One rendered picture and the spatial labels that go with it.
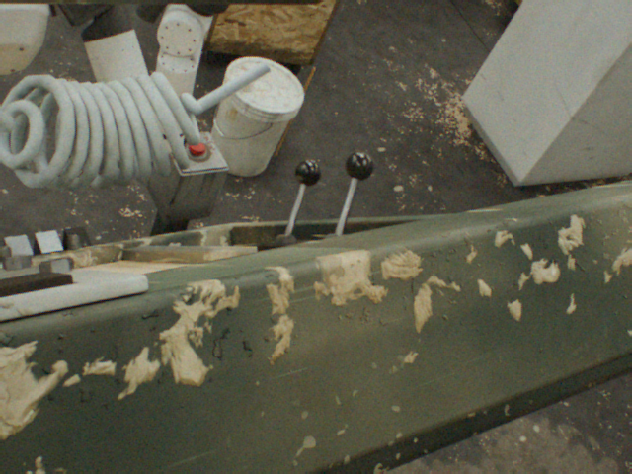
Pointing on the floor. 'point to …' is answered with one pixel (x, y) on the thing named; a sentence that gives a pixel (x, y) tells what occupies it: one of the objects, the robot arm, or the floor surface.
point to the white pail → (256, 116)
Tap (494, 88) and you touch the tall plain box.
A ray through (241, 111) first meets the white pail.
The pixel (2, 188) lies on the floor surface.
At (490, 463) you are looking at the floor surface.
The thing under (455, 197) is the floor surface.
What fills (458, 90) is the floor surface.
